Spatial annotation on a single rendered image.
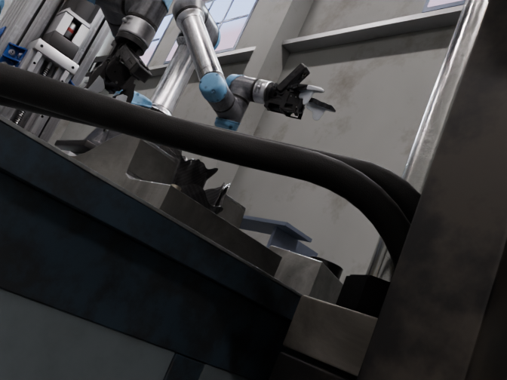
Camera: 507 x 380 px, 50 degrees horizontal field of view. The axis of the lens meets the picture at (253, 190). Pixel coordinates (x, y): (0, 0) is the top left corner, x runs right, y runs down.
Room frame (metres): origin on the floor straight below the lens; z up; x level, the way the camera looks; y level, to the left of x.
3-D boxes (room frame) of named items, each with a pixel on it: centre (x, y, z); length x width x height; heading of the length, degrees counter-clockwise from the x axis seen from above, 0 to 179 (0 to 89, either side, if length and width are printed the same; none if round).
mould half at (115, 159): (0.99, 0.18, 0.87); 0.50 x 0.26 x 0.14; 43
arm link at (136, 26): (1.14, 0.38, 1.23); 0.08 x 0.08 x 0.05
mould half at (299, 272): (1.29, -0.03, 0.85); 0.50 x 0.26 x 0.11; 60
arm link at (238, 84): (1.64, 0.16, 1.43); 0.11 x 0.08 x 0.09; 64
